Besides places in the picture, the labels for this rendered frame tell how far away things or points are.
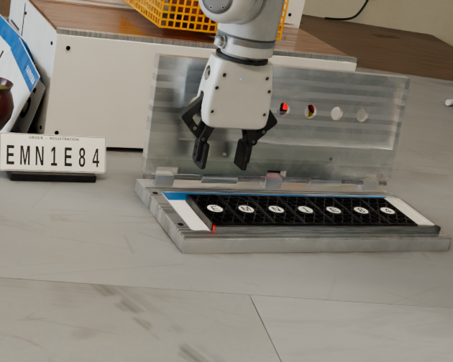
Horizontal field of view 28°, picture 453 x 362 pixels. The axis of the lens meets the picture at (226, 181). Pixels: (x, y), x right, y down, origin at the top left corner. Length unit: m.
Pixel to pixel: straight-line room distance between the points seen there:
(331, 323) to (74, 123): 0.58
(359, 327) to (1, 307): 0.42
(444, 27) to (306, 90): 2.12
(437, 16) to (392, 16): 0.18
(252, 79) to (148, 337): 0.44
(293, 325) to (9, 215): 0.41
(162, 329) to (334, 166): 0.55
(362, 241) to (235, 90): 0.28
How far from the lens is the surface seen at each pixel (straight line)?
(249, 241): 1.23
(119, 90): 1.48
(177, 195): 1.32
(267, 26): 1.24
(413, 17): 3.45
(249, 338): 1.03
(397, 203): 1.47
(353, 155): 1.48
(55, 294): 1.05
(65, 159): 1.36
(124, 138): 1.51
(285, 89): 1.40
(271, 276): 1.18
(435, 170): 1.80
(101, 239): 1.19
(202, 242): 1.19
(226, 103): 1.27
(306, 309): 1.12
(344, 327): 1.11
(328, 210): 1.36
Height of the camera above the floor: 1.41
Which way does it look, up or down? 20 degrees down
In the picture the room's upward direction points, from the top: 12 degrees clockwise
